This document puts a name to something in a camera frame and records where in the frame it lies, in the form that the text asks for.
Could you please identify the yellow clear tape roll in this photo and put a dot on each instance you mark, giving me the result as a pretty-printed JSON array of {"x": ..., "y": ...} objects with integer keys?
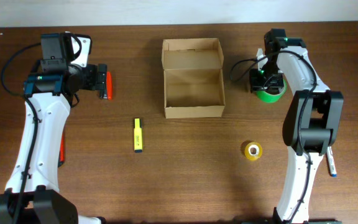
[{"x": 253, "y": 151}]

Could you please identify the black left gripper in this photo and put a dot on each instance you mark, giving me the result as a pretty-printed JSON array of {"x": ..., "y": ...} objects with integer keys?
[{"x": 91, "y": 81}]

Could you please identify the yellow highlighter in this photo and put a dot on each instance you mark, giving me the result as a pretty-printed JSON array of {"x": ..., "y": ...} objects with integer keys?
[{"x": 138, "y": 141}]

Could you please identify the red black stapler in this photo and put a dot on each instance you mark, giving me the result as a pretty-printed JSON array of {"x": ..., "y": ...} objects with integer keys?
[{"x": 109, "y": 86}]

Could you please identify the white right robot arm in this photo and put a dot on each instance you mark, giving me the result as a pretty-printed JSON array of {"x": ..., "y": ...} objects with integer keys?
[{"x": 311, "y": 124}]

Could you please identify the cardboard box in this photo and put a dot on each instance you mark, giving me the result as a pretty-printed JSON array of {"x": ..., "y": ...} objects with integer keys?
[{"x": 193, "y": 78}]

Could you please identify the green tape roll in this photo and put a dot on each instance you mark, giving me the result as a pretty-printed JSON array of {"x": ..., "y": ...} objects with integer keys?
[{"x": 271, "y": 98}]

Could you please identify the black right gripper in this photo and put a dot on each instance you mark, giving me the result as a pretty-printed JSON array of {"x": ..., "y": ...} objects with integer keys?
[{"x": 256, "y": 84}]

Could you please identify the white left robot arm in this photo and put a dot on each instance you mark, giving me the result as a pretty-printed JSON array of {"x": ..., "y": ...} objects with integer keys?
[{"x": 31, "y": 194}]

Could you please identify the blue white marker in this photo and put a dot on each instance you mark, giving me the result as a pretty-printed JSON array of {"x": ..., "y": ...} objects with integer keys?
[{"x": 331, "y": 163}]

